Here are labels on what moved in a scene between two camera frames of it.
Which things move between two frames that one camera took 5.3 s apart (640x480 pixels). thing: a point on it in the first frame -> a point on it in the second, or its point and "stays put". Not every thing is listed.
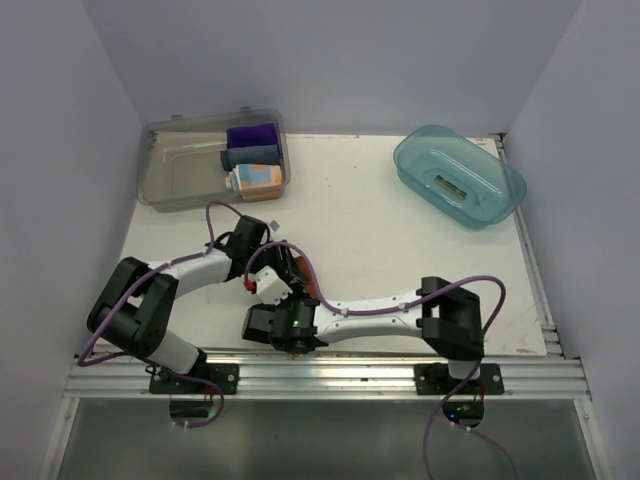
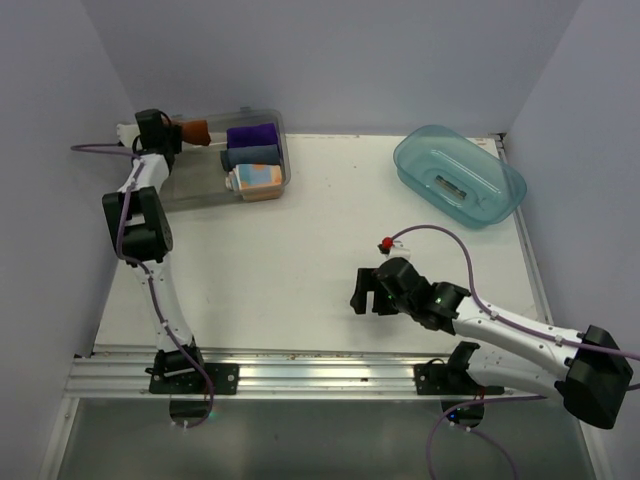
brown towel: x=305 y=271 -> x=195 y=132
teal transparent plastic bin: x=457 y=177 stays put
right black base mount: x=435 y=379 stays put
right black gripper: x=273 y=307 -> x=365 y=282
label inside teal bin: x=447 y=185 stays put
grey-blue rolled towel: x=250 y=155 stays put
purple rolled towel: x=255 y=135 stays put
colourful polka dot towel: x=257 y=181 stays put
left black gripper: x=284 y=261 -> x=175 y=133
